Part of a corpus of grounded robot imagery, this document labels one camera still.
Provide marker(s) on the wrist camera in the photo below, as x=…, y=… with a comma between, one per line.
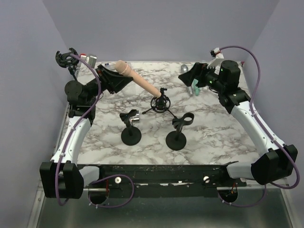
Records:
x=90, y=59
x=217, y=58

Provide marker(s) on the small chrome metal block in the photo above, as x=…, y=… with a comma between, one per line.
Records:
x=135, y=119

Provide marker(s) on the black white-mic stand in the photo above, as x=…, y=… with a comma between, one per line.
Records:
x=131, y=135

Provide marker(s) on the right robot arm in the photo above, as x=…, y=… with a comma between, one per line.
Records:
x=276, y=157

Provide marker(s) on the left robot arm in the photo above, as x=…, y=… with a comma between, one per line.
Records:
x=61, y=177

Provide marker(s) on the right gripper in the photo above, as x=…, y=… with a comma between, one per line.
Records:
x=195, y=72

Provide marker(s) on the grey metal microphone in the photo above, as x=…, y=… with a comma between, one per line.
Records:
x=184, y=69

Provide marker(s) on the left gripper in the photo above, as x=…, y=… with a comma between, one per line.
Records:
x=112, y=80

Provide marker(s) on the teal microphone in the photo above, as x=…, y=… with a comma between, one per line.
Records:
x=196, y=89

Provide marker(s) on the beige microphone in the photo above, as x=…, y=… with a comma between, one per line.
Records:
x=124, y=69

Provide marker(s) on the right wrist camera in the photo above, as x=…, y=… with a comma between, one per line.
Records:
x=217, y=58

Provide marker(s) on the black mic stand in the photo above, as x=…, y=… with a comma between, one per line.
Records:
x=176, y=140

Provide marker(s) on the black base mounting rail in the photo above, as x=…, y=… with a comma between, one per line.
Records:
x=162, y=181

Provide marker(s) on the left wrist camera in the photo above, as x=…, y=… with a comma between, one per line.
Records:
x=90, y=59

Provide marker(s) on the black tripod shock mount stand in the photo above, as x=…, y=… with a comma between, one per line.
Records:
x=161, y=104

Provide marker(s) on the black tall shock mount stand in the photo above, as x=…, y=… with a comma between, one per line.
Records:
x=65, y=60

